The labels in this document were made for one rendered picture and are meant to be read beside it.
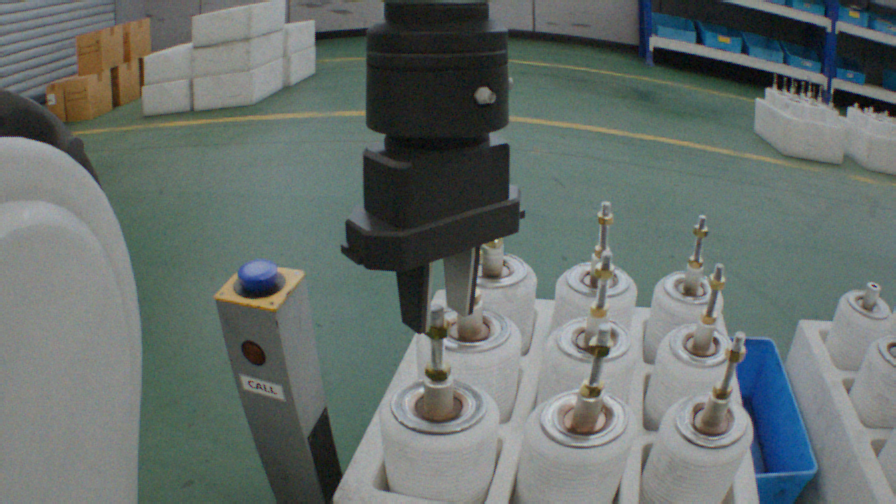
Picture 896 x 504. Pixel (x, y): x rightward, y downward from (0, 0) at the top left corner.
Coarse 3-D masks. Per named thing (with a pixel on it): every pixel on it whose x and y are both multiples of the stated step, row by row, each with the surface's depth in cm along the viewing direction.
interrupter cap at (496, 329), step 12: (456, 312) 62; (492, 312) 62; (456, 324) 60; (492, 324) 60; (504, 324) 60; (456, 336) 59; (480, 336) 58; (492, 336) 58; (504, 336) 58; (456, 348) 56; (468, 348) 56; (480, 348) 56; (492, 348) 56
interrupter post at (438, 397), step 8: (424, 376) 48; (424, 384) 47; (432, 384) 47; (440, 384) 47; (448, 384) 47; (424, 392) 48; (432, 392) 47; (440, 392) 47; (448, 392) 47; (424, 400) 48; (432, 400) 47; (440, 400) 47; (448, 400) 48; (432, 408) 48; (440, 408) 48; (448, 408) 48
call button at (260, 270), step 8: (248, 264) 53; (256, 264) 53; (264, 264) 53; (272, 264) 53; (240, 272) 52; (248, 272) 52; (256, 272) 52; (264, 272) 52; (272, 272) 52; (240, 280) 52; (248, 280) 51; (256, 280) 51; (264, 280) 51; (272, 280) 52; (248, 288) 52; (256, 288) 52; (264, 288) 52
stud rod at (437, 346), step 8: (432, 312) 45; (440, 312) 45; (432, 320) 45; (440, 320) 45; (432, 344) 46; (440, 344) 46; (432, 352) 46; (440, 352) 46; (432, 360) 47; (440, 360) 46; (432, 368) 47; (440, 368) 47
